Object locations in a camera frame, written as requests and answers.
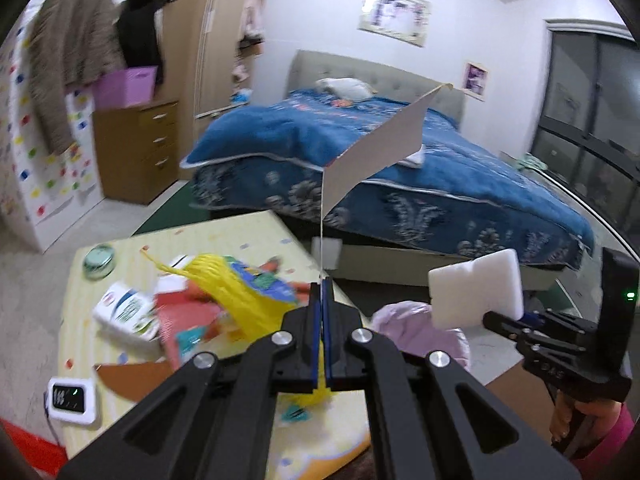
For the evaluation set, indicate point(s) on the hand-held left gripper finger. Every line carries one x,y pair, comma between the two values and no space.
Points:
327,345
315,355

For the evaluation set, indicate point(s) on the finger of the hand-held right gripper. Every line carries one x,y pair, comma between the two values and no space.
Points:
505,325

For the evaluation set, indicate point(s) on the white foam block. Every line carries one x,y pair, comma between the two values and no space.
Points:
475,290

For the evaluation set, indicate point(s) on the pink trash bag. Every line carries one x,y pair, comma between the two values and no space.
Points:
415,330

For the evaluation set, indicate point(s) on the grey cardboard piece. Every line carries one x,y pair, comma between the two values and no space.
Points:
380,155

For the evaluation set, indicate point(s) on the person's right forearm pink sleeve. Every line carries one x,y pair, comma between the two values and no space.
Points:
612,435

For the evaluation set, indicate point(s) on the person's right hand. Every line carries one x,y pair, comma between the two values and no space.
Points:
562,420

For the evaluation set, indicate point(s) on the brown cardboard box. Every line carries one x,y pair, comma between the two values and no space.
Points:
520,400

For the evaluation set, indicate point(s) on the colourful printed packet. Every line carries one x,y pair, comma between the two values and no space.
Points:
262,282

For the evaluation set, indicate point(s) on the yellow mesh net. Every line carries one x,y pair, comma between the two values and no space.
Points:
235,285

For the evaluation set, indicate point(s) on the red paper packaging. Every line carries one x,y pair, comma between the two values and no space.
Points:
182,315

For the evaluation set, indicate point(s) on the green cloth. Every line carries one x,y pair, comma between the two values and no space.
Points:
532,162

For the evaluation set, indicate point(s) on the brown cardboard scrap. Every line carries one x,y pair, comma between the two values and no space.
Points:
132,380

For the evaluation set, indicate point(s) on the white folded paper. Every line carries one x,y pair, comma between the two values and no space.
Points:
412,156

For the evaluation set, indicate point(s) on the white milk carton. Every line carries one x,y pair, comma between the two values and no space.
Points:
125,317

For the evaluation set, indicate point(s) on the green floor rug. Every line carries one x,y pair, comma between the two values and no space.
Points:
170,210

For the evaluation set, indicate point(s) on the blue patterned blanket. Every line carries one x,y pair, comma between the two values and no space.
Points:
280,130

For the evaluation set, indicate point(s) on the dark glass sliding door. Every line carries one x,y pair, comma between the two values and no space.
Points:
585,110

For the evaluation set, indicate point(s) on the green round tin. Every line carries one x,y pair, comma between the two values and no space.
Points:
99,261

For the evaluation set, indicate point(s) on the white electronic device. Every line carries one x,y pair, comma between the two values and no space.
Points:
72,400

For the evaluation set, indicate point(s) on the white pillow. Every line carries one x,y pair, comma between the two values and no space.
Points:
345,87

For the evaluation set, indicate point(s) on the brown wooden drawer cabinet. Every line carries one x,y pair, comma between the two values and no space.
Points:
135,155

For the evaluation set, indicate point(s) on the red plastic chair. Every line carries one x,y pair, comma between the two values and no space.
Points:
30,452

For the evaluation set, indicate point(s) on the purple plastic basket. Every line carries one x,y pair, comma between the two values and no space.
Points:
125,87

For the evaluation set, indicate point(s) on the beige wooden wardrobe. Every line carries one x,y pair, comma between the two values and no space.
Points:
220,35

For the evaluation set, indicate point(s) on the white dotted cabinet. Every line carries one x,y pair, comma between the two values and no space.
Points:
30,175

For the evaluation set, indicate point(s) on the hanging pink clothes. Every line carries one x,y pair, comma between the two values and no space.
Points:
250,15

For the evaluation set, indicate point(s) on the black coat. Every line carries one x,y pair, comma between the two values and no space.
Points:
140,35

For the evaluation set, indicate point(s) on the brown fuzzy coat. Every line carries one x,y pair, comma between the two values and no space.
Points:
70,50

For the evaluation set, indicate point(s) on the small wall picture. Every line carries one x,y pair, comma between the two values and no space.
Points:
475,80

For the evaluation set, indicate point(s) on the grey upholstered bed frame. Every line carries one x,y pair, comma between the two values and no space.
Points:
350,62

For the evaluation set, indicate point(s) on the large white picture frame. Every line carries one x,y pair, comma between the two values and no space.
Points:
395,12

